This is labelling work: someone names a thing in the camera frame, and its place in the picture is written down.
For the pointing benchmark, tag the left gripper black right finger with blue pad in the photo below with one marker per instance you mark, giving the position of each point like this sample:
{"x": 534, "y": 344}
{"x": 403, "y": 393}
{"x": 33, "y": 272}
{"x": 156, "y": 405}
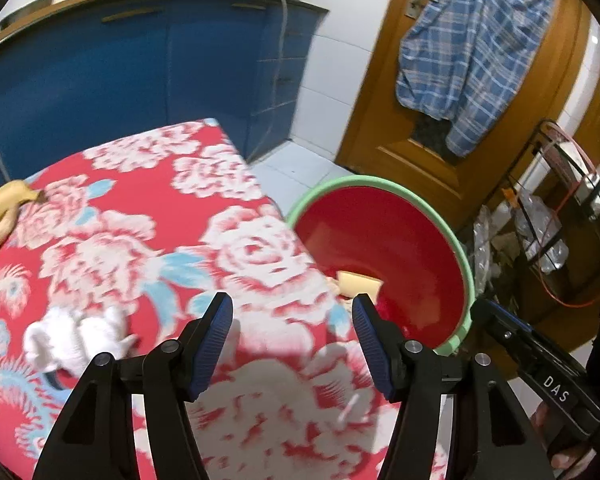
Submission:
{"x": 491, "y": 435}

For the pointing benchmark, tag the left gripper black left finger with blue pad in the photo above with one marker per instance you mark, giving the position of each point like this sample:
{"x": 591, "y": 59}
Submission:
{"x": 93, "y": 437}

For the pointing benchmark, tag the pale yellow sponge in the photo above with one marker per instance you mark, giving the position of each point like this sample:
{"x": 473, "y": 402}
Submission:
{"x": 352, "y": 284}

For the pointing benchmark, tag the blue kitchen cabinet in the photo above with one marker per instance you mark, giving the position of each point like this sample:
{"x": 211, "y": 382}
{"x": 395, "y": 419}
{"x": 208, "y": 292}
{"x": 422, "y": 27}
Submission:
{"x": 104, "y": 69}

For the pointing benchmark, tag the white knitted sock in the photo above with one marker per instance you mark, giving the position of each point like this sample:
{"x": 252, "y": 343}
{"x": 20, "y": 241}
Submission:
{"x": 68, "y": 340}

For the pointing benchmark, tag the red floral phoenix tablecloth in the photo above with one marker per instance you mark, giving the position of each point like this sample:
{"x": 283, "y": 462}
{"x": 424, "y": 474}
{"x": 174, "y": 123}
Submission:
{"x": 152, "y": 226}

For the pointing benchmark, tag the red basin green rim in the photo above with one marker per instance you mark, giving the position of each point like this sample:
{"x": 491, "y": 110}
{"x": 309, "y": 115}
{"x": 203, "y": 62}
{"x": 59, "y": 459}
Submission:
{"x": 377, "y": 228}

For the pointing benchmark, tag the yellow banana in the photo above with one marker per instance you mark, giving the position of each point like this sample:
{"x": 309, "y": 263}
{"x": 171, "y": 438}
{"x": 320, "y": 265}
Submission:
{"x": 15, "y": 193}

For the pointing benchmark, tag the wooden door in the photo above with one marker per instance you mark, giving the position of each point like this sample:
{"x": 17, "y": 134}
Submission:
{"x": 385, "y": 139}

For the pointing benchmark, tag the blue plaid shirt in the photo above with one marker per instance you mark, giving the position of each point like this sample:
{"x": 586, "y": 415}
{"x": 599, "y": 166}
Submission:
{"x": 463, "y": 62}

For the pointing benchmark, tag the metal wire rack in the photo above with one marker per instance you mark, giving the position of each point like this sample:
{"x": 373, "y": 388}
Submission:
{"x": 538, "y": 230}

